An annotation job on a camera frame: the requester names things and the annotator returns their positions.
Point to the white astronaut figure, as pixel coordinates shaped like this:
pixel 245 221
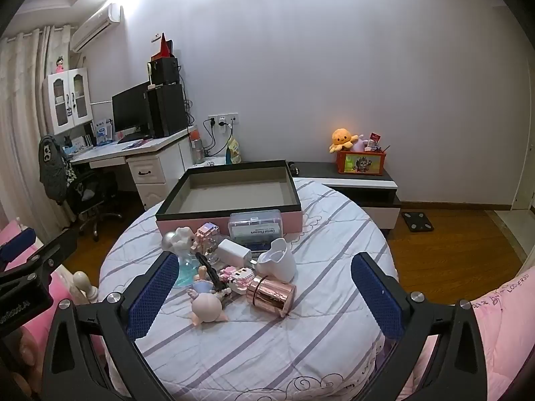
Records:
pixel 179 240

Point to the purple plush toy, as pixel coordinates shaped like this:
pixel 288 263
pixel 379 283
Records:
pixel 360 144

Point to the orange toy box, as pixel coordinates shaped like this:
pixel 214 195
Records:
pixel 361 163

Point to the pink blanket with writing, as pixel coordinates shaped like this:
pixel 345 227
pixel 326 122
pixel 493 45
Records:
pixel 505 334

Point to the small black dumbbell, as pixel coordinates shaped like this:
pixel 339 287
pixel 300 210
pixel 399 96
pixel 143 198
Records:
pixel 294 169

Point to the pink block house figure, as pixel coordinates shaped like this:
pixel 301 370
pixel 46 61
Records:
pixel 205 236

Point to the row of books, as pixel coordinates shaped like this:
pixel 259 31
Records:
pixel 79 142

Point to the pink box with black rim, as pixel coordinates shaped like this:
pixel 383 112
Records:
pixel 234 190

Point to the white desk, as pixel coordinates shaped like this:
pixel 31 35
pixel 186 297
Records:
pixel 150 169

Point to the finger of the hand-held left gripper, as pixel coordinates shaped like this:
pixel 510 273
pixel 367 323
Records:
pixel 50 252
pixel 16 242

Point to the white air conditioner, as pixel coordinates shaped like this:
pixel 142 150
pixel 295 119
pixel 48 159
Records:
pixel 94 27

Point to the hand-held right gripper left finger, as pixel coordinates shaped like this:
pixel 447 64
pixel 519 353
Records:
pixel 152 298

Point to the clear bottle with orange cap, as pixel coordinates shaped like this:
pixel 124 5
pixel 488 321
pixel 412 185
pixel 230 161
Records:
pixel 197 148

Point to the rose gold metal cylinder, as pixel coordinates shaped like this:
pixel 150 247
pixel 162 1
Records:
pixel 271 294

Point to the pig doll toy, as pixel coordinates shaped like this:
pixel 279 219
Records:
pixel 207 303

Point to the clear blue dome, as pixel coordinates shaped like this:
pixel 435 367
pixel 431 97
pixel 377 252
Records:
pixel 188 271

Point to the pink block bus figure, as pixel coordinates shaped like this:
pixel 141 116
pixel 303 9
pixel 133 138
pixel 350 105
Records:
pixel 236 279

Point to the clear plastic flosser box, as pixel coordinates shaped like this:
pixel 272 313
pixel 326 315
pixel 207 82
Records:
pixel 255 225

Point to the pink bedding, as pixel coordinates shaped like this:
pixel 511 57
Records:
pixel 12 229

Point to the wooden bed post knob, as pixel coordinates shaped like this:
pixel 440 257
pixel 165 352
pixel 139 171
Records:
pixel 81 280

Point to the white charger plug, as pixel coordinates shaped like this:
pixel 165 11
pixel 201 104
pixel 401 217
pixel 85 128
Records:
pixel 232 251

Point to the white wall socket strip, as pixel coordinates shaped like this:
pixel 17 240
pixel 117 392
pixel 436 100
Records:
pixel 223 120

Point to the beige curtain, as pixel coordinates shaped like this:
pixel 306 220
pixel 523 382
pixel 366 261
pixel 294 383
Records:
pixel 21 112

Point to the black computer tower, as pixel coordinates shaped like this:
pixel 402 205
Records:
pixel 167 110

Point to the black hair clip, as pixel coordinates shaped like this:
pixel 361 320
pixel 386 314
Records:
pixel 211 275

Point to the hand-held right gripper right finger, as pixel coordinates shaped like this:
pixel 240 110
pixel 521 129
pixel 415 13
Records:
pixel 378 298

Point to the orange octopus plush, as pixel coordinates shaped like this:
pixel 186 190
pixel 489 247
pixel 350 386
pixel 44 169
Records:
pixel 342 138

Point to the black speaker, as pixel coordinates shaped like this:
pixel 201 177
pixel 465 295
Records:
pixel 165 71

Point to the grey patterned jacket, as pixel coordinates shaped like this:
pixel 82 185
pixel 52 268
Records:
pixel 54 171

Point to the clear plastic bag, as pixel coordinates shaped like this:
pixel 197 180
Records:
pixel 215 252

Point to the blue yellow snack bag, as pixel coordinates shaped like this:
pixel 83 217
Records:
pixel 235 152

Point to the red triangular box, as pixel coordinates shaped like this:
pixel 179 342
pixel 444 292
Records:
pixel 164 46

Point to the blue and white carton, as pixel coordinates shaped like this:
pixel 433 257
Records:
pixel 102 130

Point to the low cabinet with black top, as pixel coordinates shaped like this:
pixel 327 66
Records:
pixel 359 186

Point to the black bathroom scale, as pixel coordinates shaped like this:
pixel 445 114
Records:
pixel 418 221

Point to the small doll in pink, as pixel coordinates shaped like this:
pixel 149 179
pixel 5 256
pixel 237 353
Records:
pixel 60 64

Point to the black keyboard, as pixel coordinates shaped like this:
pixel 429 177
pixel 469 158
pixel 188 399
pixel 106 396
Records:
pixel 133 138

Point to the black office chair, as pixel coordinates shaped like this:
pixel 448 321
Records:
pixel 94 200

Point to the white glass-door cabinet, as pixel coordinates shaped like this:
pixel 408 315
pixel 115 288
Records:
pixel 67 100

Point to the black computer monitor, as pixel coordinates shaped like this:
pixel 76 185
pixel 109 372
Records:
pixel 129 108

